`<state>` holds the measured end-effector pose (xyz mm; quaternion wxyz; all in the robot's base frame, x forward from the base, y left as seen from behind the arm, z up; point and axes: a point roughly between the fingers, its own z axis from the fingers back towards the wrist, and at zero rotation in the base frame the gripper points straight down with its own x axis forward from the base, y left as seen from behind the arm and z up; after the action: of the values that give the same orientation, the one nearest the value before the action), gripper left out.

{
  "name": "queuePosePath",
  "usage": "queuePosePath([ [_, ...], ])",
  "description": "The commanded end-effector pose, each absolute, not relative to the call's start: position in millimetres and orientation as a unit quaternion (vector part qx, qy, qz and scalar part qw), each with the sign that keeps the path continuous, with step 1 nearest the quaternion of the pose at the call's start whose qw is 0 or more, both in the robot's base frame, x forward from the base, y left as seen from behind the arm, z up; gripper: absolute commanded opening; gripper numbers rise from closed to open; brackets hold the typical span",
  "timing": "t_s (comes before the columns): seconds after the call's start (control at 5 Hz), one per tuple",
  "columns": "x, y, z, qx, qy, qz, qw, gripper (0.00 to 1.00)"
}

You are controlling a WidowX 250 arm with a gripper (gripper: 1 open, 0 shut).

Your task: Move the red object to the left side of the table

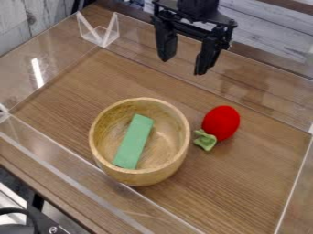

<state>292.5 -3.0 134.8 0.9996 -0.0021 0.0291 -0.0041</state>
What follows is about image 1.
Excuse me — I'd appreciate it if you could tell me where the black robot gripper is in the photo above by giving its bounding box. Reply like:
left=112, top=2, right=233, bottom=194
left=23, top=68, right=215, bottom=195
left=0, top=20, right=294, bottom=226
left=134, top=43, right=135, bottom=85
left=152, top=0, right=237, bottom=75

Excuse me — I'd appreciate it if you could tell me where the clear acrylic tray wall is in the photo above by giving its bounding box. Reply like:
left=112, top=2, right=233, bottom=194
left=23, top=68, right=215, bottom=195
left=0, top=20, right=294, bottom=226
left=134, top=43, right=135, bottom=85
left=0, top=14, right=313, bottom=234

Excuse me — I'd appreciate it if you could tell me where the black cable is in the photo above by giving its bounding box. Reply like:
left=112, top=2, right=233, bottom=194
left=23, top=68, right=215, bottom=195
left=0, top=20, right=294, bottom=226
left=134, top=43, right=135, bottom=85
left=0, top=207, right=35, bottom=234

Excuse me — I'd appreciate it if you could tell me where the black table clamp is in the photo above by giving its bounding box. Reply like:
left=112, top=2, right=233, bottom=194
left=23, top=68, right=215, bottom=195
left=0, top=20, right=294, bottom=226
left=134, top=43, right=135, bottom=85
left=27, top=193, right=86, bottom=234

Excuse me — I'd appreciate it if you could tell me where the clear acrylic corner bracket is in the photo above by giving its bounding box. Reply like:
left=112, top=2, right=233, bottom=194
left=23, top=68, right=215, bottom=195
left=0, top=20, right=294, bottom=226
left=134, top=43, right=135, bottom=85
left=76, top=12, right=120, bottom=48

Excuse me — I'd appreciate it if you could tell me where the red plush strawberry toy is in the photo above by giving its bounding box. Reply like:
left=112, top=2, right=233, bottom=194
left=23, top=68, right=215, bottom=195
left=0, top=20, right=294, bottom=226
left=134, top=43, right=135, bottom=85
left=193, top=105, right=241, bottom=152

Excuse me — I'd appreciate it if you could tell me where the round wooden bowl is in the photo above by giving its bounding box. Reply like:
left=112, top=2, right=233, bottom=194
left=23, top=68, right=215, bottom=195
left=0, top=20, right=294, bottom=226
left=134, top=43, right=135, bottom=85
left=88, top=97, right=191, bottom=186

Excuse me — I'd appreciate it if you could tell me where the green rectangular block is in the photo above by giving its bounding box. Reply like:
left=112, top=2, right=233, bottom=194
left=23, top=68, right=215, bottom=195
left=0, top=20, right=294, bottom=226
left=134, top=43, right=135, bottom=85
left=112, top=114, right=154, bottom=169

